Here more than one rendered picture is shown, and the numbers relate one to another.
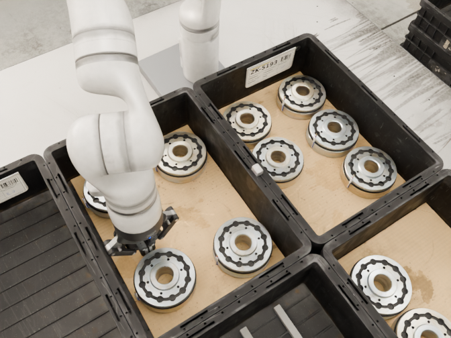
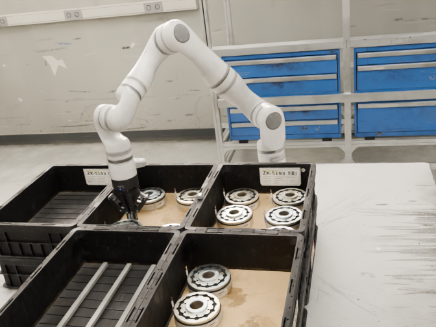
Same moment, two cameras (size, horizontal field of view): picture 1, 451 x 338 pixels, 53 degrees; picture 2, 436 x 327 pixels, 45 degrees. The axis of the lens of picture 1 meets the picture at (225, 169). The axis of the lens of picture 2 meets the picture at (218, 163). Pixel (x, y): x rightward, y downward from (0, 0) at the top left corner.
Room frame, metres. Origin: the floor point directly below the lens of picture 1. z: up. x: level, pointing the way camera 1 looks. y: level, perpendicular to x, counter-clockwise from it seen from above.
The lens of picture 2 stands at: (-0.33, -1.12, 1.59)
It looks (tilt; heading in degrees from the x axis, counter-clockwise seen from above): 24 degrees down; 53
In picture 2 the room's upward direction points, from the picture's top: 7 degrees counter-clockwise
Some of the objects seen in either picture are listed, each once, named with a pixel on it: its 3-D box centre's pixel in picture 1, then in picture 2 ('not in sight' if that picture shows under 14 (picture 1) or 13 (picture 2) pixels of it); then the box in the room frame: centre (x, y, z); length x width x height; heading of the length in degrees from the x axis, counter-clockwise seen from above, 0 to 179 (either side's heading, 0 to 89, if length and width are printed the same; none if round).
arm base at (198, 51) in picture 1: (200, 46); (273, 170); (0.83, 0.08, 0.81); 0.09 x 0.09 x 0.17; 43
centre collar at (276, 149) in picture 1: (278, 157); (233, 213); (0.49, -0.10, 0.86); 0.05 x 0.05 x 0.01
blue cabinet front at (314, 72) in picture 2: not in sight; (281, 97); (1.95, 1.12, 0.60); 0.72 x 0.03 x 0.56; 127
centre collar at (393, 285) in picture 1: (382, 283); (208, 275); (0.25, -0.27, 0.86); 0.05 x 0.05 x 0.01
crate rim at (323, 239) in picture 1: (311, 126); (255, 196); (0.53, -0.16, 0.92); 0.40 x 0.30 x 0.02; 36
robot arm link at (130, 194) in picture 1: (114, 163); (112, 132); (0.29, 0.13, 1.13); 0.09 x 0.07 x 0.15; 103
